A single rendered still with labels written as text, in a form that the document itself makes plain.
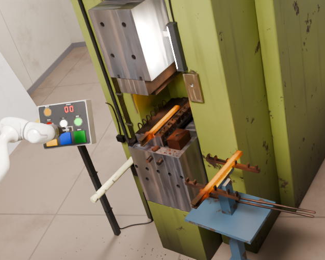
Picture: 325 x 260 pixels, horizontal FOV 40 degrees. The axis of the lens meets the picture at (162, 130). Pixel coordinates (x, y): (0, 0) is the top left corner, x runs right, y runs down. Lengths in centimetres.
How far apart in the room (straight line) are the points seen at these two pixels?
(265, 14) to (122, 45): 80
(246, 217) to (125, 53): 107
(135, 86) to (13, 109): 301
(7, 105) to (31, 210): 154
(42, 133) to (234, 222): 110
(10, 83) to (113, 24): 318
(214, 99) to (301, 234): 126
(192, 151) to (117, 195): 140
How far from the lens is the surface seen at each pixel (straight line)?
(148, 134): 262
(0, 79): 533
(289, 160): 306
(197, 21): 222
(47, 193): 428
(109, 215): 339
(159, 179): 276
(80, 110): 282
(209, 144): 263
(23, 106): 547
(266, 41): 263
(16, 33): 634
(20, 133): 244
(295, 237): 322
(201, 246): 302
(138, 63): 238
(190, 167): 264
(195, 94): 243
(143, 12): 232
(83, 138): 282
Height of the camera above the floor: 239
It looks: 32 degrees down
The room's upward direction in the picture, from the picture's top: 16 degrees counter-clockwise
